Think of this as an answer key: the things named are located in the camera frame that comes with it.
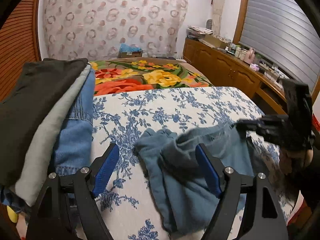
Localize teal blue pants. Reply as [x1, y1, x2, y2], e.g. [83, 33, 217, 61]
[134, 122, 268, 237]

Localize person's right hand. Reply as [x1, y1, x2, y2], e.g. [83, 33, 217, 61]
[279, 147, 313, 174]

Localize folded blue denim jeans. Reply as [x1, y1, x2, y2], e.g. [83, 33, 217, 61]
[0, 67, 97, 213]

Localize blue white floral sheet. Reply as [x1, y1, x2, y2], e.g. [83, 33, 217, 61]
[92, 87, 296, 239]

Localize brown wooden sideboard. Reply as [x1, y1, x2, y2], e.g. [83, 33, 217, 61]
[183, 38, 287, 114]

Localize grey folded garment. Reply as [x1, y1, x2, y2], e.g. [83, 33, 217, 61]
[13, 64, 91, 206]

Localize pink bottle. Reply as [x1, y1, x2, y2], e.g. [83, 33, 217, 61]
[244, 47, 255, 64]

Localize cardboard box on sideboard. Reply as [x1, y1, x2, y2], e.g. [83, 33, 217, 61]
[203, 34, 231, 49]

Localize colourful floral blanket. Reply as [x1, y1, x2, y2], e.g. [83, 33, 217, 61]
[90, 57, 212, 96]

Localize yellow plush toy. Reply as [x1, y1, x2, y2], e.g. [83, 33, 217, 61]
[7, 206, 18, 224]

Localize stack of papers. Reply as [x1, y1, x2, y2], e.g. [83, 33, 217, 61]
[187, 25, 213, 39]

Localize grey window roller shutter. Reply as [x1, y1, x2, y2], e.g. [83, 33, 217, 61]
[240, 0, 319, 89]

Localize cardboard box with blue bag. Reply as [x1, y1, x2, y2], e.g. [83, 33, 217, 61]
[118, 43, 143, 58]

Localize brown louvered wooden wardrobe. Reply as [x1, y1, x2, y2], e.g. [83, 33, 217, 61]
[1, 0, 41, 100]

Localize circle patterned lace curtain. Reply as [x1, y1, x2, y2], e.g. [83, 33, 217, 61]
[43, 0, 188, 60]

